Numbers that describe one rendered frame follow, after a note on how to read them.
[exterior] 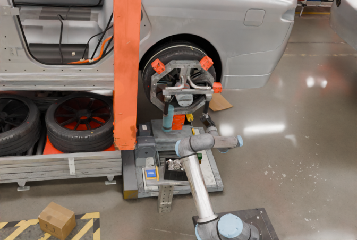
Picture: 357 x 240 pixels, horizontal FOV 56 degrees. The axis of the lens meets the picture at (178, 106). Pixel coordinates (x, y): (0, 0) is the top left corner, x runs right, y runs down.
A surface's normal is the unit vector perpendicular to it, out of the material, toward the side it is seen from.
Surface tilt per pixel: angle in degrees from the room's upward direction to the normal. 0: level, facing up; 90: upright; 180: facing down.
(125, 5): 90
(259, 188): 0
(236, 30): 90
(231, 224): 38
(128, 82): 90
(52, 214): 0
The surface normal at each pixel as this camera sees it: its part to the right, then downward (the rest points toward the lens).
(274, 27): 0.19, 0.62
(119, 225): 0.11, -0.78
